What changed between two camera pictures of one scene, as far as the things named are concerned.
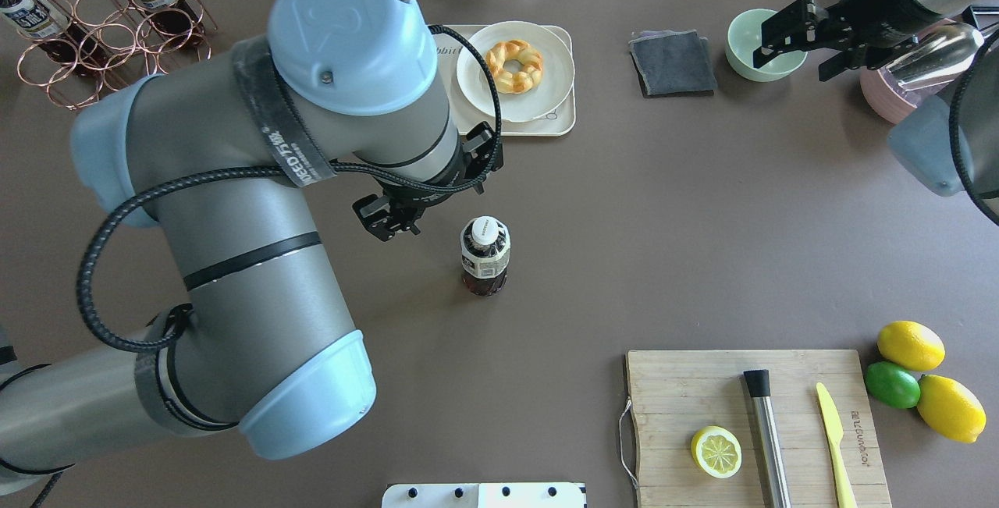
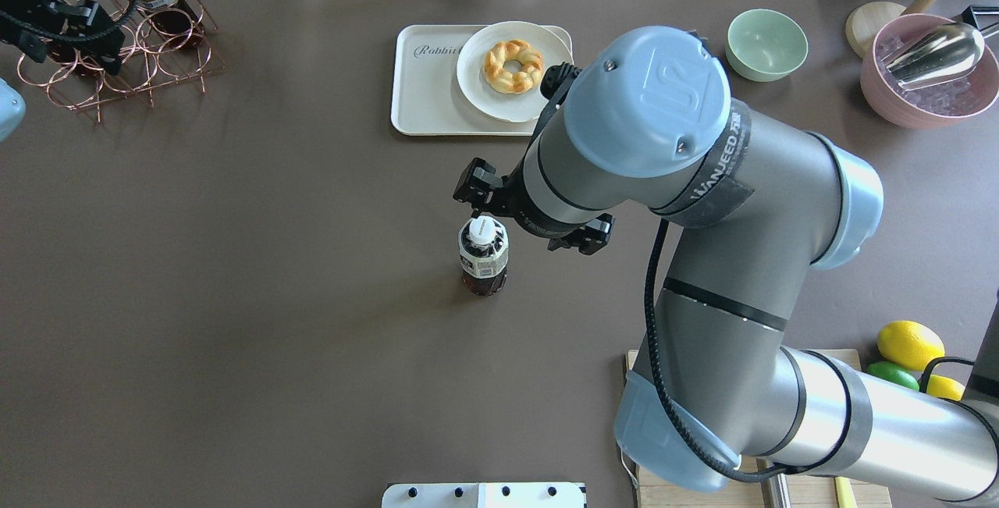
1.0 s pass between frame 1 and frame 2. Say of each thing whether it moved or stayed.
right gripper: moved
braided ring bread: stayed
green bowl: stayed
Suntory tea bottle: stayed
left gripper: moved
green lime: stayed
